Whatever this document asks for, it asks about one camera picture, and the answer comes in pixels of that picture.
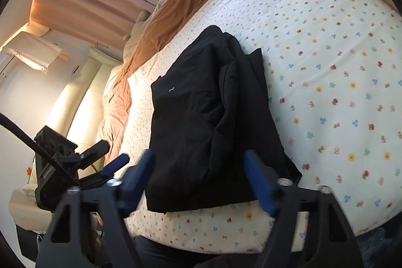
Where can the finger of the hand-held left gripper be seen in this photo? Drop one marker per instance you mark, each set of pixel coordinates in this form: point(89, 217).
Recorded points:
point(114, 165)
point(94, 152)

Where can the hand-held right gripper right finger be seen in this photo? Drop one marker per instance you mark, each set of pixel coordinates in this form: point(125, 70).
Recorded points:
point(259, 183)

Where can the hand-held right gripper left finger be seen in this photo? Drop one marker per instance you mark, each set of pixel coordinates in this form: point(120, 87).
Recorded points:
point(139, 180)

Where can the black shirt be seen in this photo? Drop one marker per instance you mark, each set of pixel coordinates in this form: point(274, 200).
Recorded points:
point(201, 117)

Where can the cream padded headboard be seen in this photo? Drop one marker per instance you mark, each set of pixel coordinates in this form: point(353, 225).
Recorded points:
point(84, 89)

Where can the white air conditioner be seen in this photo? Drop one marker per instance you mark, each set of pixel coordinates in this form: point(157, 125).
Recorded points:
point(5, 67)

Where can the white cloth cover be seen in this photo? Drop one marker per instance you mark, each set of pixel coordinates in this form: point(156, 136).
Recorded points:
point(34, 49)

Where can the floral white bed sheet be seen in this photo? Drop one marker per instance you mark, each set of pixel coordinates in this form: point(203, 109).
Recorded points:
point(329, 82)

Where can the brown blanket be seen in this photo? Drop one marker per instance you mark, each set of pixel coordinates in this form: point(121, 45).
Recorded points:
point(163, 23)

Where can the pink curtain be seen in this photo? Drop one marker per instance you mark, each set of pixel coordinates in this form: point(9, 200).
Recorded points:
point(91, 1)

